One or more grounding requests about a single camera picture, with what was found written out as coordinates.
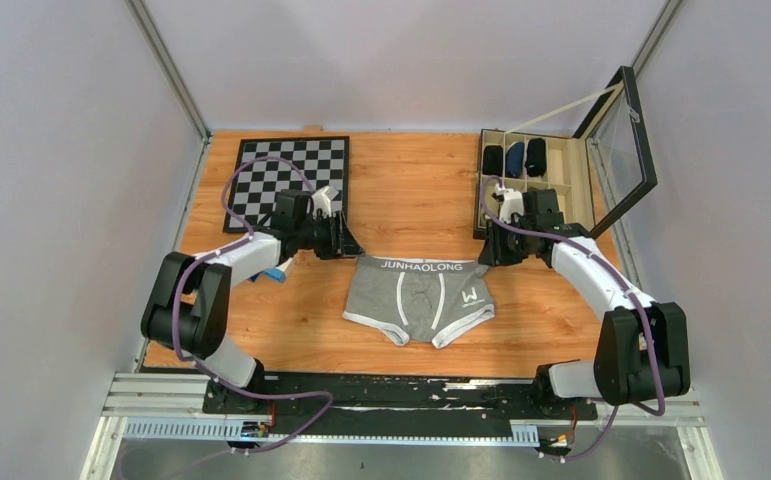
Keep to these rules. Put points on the black white chessboard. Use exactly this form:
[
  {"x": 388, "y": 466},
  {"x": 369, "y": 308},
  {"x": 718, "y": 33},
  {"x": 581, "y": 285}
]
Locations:
[{"x": 321, "y": 160}]

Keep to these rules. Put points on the left aluminium frame post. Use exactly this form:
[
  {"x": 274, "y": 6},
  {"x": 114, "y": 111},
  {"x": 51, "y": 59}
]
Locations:
[{"x": 146, "y": 24}]

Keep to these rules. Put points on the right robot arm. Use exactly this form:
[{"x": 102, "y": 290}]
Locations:
[{"x": 642, "y": 353}]

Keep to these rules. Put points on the navy rolled underwear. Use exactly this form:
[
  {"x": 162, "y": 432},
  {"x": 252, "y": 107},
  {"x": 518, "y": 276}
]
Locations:
[{"x": 514, "y": 160}]

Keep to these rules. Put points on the aluminium frame post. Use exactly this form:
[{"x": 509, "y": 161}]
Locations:
[
  {"x": 656, "y": 32},
  {"x": 146, "y": 24}
]

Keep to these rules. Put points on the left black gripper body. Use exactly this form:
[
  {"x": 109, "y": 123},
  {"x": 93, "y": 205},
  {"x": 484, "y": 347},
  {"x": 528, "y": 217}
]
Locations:
[{"x": 322, "y": 235}]

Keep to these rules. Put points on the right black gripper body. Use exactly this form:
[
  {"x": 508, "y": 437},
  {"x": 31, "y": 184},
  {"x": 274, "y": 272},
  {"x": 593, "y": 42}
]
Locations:
[{"x": 513, "y": 246}]

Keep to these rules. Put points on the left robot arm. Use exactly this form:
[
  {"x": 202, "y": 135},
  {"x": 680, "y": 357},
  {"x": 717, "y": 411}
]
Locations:
[{"x": 187, "y": 310}]

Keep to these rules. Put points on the right aluminium frame post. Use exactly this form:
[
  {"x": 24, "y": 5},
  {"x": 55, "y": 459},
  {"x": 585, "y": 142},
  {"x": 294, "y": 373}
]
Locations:
[{"x": 656, "y": 32}]

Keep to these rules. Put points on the black rolled underwear tall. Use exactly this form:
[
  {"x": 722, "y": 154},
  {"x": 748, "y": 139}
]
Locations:
[{"x": 536, "y": 162}]

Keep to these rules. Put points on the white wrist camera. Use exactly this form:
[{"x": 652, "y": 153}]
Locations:
[
  {"x": 325, "y": 203},
  {"x": 511, "y": 204}
]

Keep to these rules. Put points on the blue white block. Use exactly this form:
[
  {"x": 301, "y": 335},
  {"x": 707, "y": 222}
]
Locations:
[{"x": 277, "y": 273}]

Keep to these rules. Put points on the grey underwear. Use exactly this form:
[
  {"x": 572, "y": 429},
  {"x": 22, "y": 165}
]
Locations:
[{"x": 424, "y": 300}]

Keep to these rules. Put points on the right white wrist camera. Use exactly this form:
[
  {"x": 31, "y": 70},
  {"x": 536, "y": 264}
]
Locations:
[{"x": 511, "y": 204}]

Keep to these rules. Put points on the black compartment storage box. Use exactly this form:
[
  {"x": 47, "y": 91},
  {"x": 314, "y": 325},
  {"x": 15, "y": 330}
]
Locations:
[{"x": 600, "y": 161}]

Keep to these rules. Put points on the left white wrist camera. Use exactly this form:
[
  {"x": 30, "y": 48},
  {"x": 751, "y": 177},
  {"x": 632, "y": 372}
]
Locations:
[{"x": 325, "y": 203}]

